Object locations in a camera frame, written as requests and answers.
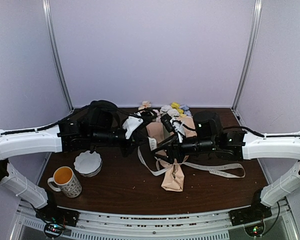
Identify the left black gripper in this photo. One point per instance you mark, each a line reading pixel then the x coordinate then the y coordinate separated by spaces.
pixel 137 138

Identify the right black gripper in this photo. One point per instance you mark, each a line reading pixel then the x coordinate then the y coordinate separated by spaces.
pixel 172 147

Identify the white printed ribbon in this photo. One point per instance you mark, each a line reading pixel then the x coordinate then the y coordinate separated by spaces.
pixel 219 170

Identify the pink and green wrapping paper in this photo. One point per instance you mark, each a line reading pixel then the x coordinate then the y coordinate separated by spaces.
pixel 173 175

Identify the peach blossom stem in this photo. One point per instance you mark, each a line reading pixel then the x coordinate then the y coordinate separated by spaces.
pixel 145 104

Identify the yellow flower stem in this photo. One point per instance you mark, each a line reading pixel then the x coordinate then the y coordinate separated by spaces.
pixel 177 108

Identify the blue flower stem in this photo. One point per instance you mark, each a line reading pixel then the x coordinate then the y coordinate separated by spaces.
pixel 186 110

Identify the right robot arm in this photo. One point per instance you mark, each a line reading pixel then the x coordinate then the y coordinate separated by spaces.
pixel 234 143

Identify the white scalloped bowl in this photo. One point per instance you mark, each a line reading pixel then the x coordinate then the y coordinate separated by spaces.
pixel 88 164

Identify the patterned mug with orange inside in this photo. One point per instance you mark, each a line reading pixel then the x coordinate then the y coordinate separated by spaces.
pixel 64 180

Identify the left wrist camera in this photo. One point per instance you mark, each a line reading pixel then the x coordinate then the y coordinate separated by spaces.
pixel 130 125

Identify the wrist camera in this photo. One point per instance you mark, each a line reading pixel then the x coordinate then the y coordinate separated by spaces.
pixel 130 125
pixel 176 126

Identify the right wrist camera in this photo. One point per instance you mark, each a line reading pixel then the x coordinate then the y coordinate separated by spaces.
pixel 176 126

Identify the aluminium front rail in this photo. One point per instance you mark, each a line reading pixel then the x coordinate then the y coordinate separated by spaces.
pixel 213 225

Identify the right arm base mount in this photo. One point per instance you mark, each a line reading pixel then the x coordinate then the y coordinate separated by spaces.
pixel 251 219

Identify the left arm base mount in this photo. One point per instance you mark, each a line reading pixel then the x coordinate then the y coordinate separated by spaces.
pixel 57 221

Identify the right aluminium frame post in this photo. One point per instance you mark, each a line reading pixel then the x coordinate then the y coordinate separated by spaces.
pixel 254 29

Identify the aluminium frame post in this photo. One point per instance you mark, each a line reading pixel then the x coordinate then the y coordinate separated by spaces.
pixel 254 29
pixel 55 53

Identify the left aluminium frame post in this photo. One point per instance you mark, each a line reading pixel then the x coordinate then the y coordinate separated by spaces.
pixel 55 53

